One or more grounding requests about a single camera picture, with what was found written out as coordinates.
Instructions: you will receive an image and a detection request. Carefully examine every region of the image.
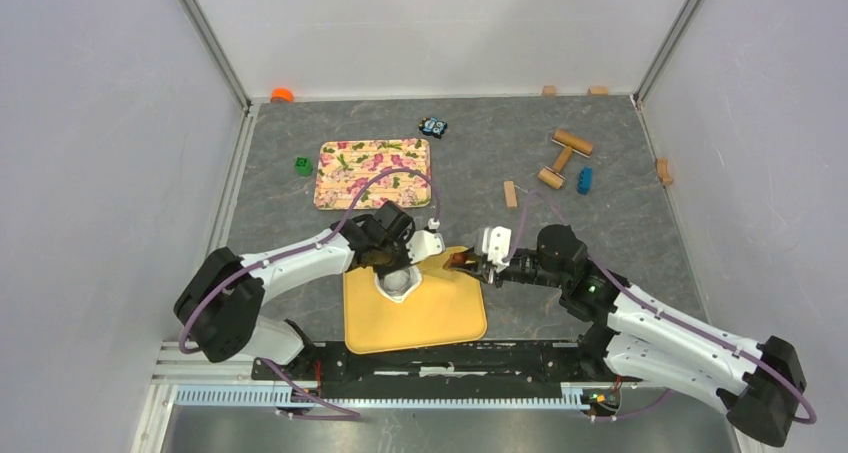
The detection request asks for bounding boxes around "white dough ball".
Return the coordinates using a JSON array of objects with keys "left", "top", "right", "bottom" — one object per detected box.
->
[{"left": 375, "top": 266, "right": 423, "bottom": 304}]

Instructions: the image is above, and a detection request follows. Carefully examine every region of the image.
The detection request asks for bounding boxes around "metal scraper with wooden handle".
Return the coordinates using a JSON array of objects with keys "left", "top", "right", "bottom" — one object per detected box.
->
[{"left": 443, "top": 250, "right": 475, "bottom": 272}]

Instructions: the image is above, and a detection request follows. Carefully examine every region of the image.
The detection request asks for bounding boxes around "yellow cutting mat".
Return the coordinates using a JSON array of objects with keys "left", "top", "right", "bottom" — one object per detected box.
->
[{"left": 343, "top": 246, "right": 488, "bottom": 354}]

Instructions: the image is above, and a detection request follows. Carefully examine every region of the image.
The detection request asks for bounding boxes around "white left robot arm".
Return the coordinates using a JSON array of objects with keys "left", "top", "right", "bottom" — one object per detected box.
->
[{"left": 173, "top": 202, "right": 416, "bottom": 381}]

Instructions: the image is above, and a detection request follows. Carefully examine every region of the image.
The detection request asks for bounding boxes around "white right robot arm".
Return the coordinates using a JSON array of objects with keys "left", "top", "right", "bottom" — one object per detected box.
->
[{"left": 445, "top": 224, "right": 813, "bottom": 448}]

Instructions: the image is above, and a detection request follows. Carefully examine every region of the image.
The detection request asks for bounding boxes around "small wooden block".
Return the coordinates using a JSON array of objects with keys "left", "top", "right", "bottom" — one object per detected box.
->
[{"left": 503, "top": 180, "right": 518, "bottom": 209}]

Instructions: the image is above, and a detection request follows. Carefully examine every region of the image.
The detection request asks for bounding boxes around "floral pattern tray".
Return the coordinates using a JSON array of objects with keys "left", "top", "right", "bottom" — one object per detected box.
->
[{"left": 313, "top": 138, "right": 431, "bottom": 211}]

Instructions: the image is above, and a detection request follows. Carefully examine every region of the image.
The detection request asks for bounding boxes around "blue plastic block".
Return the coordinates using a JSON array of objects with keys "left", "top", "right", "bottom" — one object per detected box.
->
[{"left": 576, "top": 167, "right": 593, "bottom": 195}]

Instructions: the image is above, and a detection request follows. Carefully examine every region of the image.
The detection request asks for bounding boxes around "green plastic block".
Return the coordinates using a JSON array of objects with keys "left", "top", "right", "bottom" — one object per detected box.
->
[{"left": 294, "top": 157, "right": 314, "bottom": 177}]

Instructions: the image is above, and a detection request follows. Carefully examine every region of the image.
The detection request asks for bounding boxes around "black patterned small box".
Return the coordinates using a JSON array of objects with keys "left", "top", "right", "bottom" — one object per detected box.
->
[{"left": 418, "top": 117, "right": 448, "bottom": 139}]

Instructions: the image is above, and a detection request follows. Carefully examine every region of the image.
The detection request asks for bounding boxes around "wooden piece right edge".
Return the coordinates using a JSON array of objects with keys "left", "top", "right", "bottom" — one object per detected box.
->
[{"left": 655, "top": 158, "right": 674, "bottom": 187}]

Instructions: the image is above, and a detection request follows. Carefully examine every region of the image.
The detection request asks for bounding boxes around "orange plastic cap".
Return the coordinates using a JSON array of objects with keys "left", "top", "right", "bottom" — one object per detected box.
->
[{"left": 269, "top": 88, "right": 294, "bottom": 103}]

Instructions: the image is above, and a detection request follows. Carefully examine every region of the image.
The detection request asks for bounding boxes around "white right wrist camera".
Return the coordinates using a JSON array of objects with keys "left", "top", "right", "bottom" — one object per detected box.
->
[{"left": 475, "top": 226, "right": 512, "bottom": 271}]

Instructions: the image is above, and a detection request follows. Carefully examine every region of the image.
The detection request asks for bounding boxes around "light blue cable duct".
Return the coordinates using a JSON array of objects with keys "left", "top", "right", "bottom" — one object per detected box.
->
[{"left": 173, "top": 384, "right": 591, "bottom": 410}]

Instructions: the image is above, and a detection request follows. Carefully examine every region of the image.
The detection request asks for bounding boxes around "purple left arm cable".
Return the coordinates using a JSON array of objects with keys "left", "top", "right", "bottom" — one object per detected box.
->
[{"left": 177, "top": 166, "right": 443, "bottom": 421}]

